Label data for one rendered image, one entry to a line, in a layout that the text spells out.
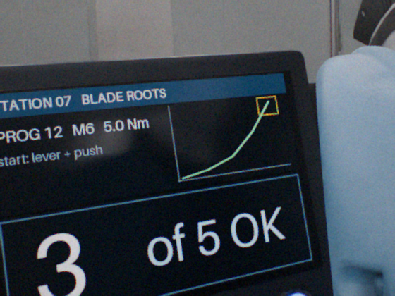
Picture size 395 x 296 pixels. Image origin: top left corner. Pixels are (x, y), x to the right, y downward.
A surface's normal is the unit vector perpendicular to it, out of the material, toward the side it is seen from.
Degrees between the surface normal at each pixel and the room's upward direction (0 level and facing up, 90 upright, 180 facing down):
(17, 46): 90
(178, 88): 75
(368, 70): 22
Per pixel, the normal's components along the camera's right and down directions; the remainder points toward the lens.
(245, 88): 0.45, -0.16
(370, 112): -0.22, -0.65
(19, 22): 0.11, 0.12
